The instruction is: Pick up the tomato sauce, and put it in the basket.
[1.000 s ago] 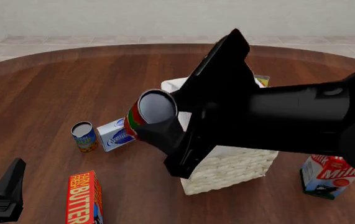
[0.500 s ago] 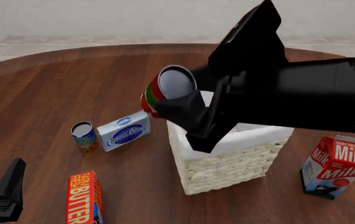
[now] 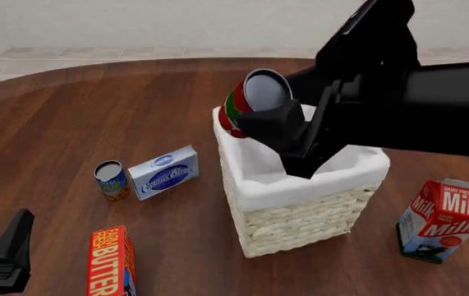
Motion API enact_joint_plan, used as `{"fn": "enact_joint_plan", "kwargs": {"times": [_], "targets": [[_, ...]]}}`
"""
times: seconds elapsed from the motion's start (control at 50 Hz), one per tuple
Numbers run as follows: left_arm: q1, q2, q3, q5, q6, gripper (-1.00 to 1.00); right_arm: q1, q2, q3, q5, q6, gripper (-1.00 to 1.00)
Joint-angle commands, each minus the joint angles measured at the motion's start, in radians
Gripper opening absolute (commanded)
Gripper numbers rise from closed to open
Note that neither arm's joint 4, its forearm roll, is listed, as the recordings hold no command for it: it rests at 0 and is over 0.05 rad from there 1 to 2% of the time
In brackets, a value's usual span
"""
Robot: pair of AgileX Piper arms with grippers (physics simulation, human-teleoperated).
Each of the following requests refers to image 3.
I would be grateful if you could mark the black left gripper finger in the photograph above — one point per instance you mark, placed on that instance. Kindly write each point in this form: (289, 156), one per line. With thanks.
(12, 243)

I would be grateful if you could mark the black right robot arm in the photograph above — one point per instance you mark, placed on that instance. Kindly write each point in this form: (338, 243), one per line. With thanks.
(443, 114)

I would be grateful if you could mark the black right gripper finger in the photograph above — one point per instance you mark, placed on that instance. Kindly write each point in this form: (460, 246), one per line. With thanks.
(275, 126)
(310, 83)

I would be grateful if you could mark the blue cream cheese box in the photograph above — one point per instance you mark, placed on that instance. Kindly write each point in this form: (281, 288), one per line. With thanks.
(164, 175)

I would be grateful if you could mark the blue alphabet soup can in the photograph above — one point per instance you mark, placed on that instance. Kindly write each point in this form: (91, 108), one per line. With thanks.
(113, 185)

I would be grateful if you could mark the red and yellow butter box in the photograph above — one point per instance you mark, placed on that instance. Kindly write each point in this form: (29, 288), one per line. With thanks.
(107, 265)

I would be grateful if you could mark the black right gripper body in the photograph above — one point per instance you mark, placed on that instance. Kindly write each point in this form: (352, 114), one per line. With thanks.
(341, 101)

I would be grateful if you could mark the red and white milk carton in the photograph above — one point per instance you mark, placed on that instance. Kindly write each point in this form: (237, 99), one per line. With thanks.
(447, 222)

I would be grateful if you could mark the white woven wicker basket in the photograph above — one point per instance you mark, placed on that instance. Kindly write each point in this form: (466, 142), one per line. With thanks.
(300, 216)

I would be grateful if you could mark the red and green tomato sauce can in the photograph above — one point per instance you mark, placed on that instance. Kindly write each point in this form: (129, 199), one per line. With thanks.
(240, 103)

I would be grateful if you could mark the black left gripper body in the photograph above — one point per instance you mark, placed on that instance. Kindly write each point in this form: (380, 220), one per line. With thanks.
(0, 280)

